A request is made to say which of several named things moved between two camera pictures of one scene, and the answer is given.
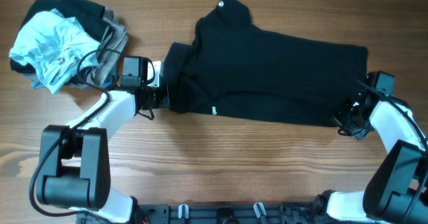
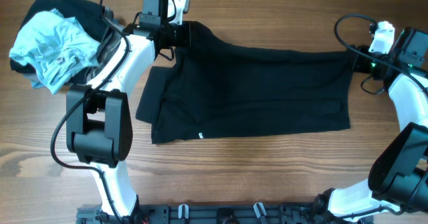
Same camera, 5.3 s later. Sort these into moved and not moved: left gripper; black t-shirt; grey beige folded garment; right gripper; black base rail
Moved: black t-shirt; left gripper; right gripper
Not moved: black base rail; grey beige folded garment
